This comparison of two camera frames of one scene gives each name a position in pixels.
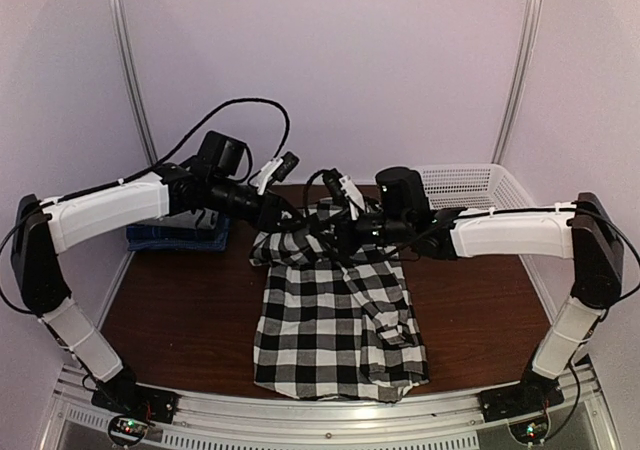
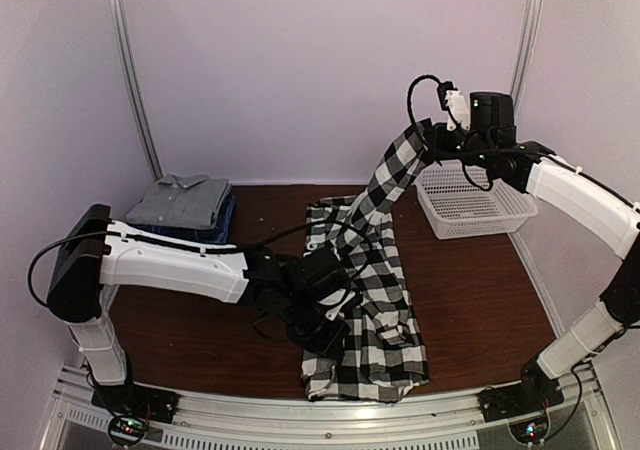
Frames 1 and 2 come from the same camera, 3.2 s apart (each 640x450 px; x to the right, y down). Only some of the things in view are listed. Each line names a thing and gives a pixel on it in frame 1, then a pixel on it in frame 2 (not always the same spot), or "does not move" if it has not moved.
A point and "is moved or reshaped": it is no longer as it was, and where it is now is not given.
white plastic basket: [472, 186] does not move
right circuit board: [530, 431] does not move
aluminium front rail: [579, 420] does not move
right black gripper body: [394, 231] to [475, 150]
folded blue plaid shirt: [150, 237] does not move
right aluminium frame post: [531, 9] does not move
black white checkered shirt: [333, 320] is moved or reshaped
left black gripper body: [220, 199] to [306, 331]
